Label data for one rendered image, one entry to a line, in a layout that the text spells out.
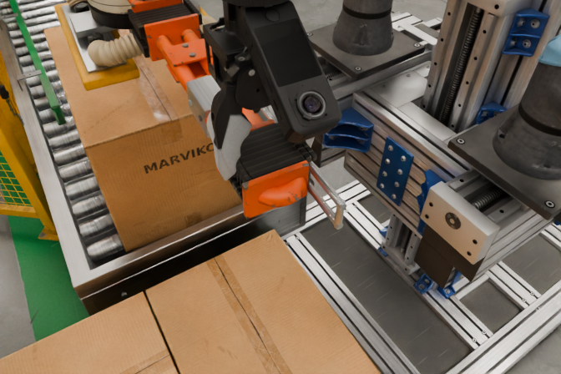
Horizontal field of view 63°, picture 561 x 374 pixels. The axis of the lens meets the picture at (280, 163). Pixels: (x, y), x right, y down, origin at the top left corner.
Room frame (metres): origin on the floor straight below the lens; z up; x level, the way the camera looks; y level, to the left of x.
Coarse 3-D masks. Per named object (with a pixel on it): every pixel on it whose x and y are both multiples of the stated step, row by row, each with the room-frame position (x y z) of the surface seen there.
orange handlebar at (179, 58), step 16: (128, 0) 0.76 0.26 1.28; (192, 32) 0.64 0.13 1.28; (160, 48) 0.60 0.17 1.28; (176, 48) 0.58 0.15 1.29; (192, 48) 0.58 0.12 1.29; (176, 64) 0.54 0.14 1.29; (192, 64) 0.58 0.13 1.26; (176, 80) 0.54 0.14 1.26; (272, 192) 0.31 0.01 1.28; (288, 192) 0.31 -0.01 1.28; (304, 192) 0.32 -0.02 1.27
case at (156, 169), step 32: (128, 32) 1.26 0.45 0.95; (64, 64) 1.08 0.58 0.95; (160, 64) 1.08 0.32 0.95; (96, 96) 0.93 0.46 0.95; (128, 96) 0.93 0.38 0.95; (160, 96) 0.93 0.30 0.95; (96, 128) 0.81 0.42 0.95; (128, 128) 0.81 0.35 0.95; (160, 128) 0.83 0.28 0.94; (192, 128) 0.86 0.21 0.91; (96, 160) 0.75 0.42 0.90; (128, 160) 0.78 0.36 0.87; (160, 160) 0.82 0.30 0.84; (192, 160) 0.86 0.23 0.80; (128, 192) 0.77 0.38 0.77; (160, 192) 0.81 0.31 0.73; (192, 192) 0.85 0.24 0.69; (224, 192) 0.89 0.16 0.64; (128, 224) 0.76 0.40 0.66; (160, 224) 0.80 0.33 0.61; (192, 224) 0.84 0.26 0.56
